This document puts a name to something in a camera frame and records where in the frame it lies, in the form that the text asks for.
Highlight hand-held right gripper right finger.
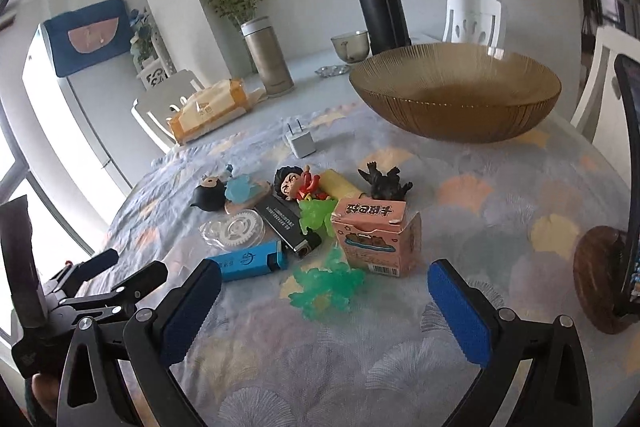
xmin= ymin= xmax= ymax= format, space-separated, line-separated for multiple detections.
xmin=426 ymin=258 xmax=593 ymax=427

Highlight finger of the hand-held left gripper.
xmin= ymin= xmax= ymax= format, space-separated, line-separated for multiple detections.
xmin=59 ymin=260 xmax=169 ymax=329
xmin=44 ymin=248 xmax=120 ymax=304

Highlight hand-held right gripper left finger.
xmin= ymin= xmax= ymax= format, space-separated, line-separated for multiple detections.
xmin=56 ymin=258 xmax=222 ymax=427

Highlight blue lighter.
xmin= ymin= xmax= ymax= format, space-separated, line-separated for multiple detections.
xmin=204 ymin=241 xmax=290 ymax=283

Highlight clear correction tape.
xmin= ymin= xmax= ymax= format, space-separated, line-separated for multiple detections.
xmin=199 ymin=210 xmax=266 ymax=250

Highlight black and blue figurine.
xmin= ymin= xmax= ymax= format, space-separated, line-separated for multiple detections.
xmin=190 ymin=164 xmax=273 ymax=217

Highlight pink cardboard box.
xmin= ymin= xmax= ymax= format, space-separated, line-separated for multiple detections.
xmin=331 ymin=198 xmax=422 ymax=279

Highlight black lighter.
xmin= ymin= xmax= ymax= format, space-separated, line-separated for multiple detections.
xmin=253 ymin=202 xmax=323 ymax=259

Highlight teal green jelly toy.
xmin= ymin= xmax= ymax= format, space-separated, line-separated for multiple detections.
xmin=288 ymin=247 xmax=367 ymax=322

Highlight dark monster figurine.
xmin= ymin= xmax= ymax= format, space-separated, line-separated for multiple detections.
xmin=357 ymin=162 xmax=415 ymax=202

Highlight lime green jelly toy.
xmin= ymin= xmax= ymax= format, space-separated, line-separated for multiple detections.
xmin=298 ymin=197 xmax=337 ymax=240

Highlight red figure toy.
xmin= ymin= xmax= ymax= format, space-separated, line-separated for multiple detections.
xmin=273 ymin=165 xmax=331 ymax=202

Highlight yellow cylinder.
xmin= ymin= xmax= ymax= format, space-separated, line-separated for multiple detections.
xmin=320 ymin=169 xmax=366 ymax=198

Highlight amber ribbed glass bowl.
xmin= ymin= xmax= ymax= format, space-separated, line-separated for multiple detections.
xmin=348 ymin=43 xmax=562 ymax=144

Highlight white charger plug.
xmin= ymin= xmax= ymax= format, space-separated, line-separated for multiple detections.
xmin=284 ymin=117 xmax=317 ymax=159

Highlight person's left hand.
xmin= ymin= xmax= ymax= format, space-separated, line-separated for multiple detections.
xmin=31 ymin=374 xmax=57 ymax=427

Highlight leaf patterned tablecloth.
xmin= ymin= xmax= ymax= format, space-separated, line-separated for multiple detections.
xmin=95 ymin=99 xmax=640 ymax=427

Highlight round wooden stand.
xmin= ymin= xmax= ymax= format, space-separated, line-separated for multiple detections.
xmin=572 ymin=227 xmax=636 ymax=335

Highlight white refrigerator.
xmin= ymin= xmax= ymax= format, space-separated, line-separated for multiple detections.
xmin=22 ymin=27 xmax=171 ymax=198

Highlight white chair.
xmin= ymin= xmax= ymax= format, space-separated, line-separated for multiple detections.
xmin=442 ymin=0 xmax=502 ymax=50
xmin=131 ymin=69 xmax=206 ymax=152
xmin=570 ymin=27 xmax=640 ymax=148

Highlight orange tissue pack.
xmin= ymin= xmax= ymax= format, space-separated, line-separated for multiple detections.
xmin=166 ymin=78 xmax=251 ymax=144

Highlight white carved shelf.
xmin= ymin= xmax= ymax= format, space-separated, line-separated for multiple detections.
xmin=132 ymin=29 xmax=178 ymax=90

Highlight smartphone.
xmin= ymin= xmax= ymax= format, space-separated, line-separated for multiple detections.
xmin=614 ymin=53 xmax=640 ymax=319

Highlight blue artificial flowers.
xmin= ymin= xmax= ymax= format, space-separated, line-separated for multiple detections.
xmin=129 ymin=7 xmax=156 ymax=62

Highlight gold thermos flask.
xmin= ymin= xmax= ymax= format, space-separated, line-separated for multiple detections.
xmin=240 ymin=16 xmax=295 ymax=98

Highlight small glass cup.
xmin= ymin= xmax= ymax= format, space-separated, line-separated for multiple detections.
xmin=330 ymin=30 xmax=371 ymax=64

